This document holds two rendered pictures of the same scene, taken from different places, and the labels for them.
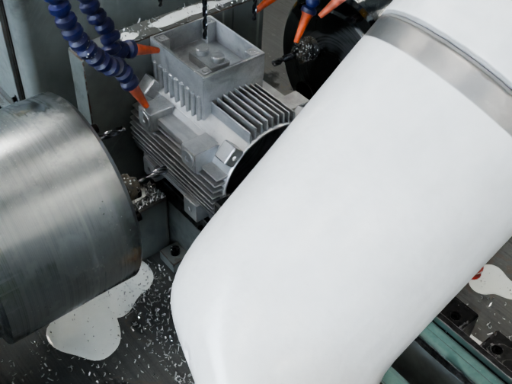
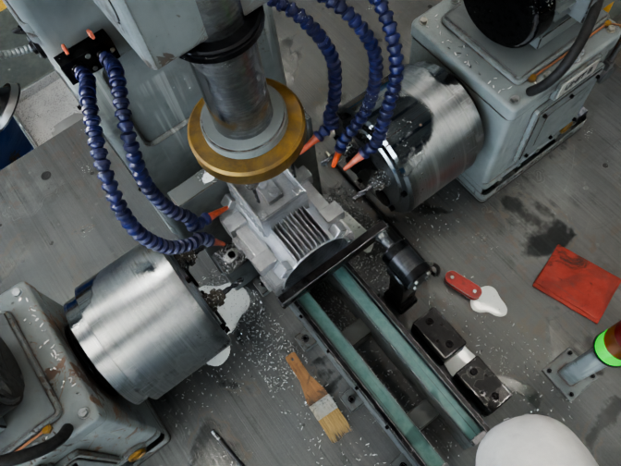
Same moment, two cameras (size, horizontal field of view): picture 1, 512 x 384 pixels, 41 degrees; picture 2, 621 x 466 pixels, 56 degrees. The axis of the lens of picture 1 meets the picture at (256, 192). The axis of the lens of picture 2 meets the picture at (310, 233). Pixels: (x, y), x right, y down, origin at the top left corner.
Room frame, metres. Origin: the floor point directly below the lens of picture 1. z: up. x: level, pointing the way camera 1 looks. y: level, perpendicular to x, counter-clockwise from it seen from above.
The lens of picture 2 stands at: (0.29, -0.13, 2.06)
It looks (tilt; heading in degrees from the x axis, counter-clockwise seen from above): 66 degrees down; 15
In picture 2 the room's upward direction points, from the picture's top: 12 degrees counter-clockwise
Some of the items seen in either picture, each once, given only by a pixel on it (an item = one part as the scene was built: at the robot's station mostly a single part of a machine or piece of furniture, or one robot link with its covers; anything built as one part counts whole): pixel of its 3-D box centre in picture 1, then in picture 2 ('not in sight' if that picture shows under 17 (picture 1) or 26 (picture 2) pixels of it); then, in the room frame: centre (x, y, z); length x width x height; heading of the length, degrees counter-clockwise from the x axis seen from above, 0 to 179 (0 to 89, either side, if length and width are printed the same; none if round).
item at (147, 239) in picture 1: (139, 219); (237, 263); (0.74, 0.18, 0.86); 0.07 x 0.06 x 0.12; 132
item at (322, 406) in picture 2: not in sight; (315, 395); (0.48, -0.02, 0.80); 0.21 x 0.05 x 0.01; 38
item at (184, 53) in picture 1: (206, 67); (267, 192); (0.79, 0.07, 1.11); 0.12 x 0.11 x 0.07; 42
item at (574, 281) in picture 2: not in sight; (577, 282); (0.75, -0.57, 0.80); 0.15 x 0.12 x 0.01; 58
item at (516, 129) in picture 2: not in sight; (505, 79); (1.15, -0.40, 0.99); 0.35 x 0.31 x 0.37; 132
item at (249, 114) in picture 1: (224, 136); (286, 228); (0.76, 0.05, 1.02); 0.20 x 0.19 x 0.19; 42
